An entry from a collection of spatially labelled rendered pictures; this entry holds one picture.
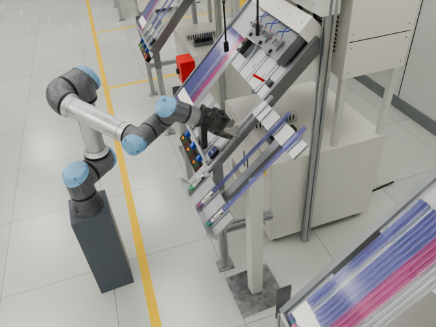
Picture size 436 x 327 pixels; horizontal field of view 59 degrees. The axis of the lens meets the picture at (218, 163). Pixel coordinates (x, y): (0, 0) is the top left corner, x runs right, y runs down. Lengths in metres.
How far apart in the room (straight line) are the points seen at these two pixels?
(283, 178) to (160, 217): 0.94
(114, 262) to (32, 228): 0.86
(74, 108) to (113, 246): 0.81
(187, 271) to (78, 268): 0.64
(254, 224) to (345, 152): 0.66
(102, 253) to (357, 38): 1.54
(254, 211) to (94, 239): 0.79
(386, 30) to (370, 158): 0.71
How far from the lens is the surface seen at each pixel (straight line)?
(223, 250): 2.12
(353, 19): 1.72
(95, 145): 1.78
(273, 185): 1.97
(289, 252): 2.31
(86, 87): 1.62
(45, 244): 2.66
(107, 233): 1.95
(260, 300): 2.11
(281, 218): 2.18
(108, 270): 2.15
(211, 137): 1.83
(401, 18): 1.87
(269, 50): 1.71
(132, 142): 1.32
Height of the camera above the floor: 1.81
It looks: 39 degrees down
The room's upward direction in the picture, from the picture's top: 5 degrees counter-clockwise
